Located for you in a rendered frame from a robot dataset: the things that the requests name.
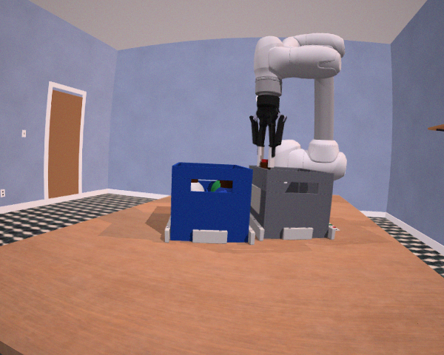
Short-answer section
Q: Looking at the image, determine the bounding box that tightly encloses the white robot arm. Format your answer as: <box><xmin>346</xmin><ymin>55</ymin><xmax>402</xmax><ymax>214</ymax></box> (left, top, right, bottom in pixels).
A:
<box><xmin>254</xmin><ymin>33</ymin><xmax>347</xmax><ymax>180</ymax></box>

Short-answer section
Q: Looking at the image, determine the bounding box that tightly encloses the grey divided crate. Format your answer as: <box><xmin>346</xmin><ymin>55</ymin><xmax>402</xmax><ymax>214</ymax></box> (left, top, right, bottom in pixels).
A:
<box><xmin>249</xmin><ymin>165</ymin><xmax>334</xmax><ymax>239</ymax></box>

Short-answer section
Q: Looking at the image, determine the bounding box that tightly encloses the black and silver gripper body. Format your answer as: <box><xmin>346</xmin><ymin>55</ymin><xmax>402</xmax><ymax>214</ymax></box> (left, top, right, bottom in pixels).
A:
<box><xmin>256</xmin><ymin>95</ymin><xmax>280</xmax><ymax>124</ymax></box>

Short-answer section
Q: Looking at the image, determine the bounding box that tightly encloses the red bottle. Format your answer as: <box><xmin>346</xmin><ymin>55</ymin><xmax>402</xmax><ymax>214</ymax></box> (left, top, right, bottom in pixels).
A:
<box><xmin>260</xmin><ymin>159</ymin><xmax>271</xmax><ymax>169</ymax></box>

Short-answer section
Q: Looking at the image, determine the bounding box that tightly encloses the green bottle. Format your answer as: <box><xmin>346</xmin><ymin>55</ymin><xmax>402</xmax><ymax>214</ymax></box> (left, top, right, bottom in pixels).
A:
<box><xmin>211</xmin><ymin>180</ymin><xmax>220</xmax><ymax>192</ymax></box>
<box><xmin>212</xmin><ymin>181</ymin><xmax>221</xmax><ymax>192</ymax></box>

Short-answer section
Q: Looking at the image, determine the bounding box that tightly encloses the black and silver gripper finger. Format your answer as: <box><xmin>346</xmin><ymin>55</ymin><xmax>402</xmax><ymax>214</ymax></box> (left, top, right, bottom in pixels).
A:
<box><xmin>249</xmin><ymin>112</ymin><xmax>267</xmax><ymax>166</ymax></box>
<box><xmin>266</xmin><ymin>112</ymin><xmax>287</xmax><ymax>168</ymax></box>

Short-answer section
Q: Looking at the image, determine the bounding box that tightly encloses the blue plastic bottle crate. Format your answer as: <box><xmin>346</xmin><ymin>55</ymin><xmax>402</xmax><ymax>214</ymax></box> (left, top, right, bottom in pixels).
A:
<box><xmin>170</xmin><ymin>163</ymin><xmax>253</xmax><ymax>243</ymax></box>

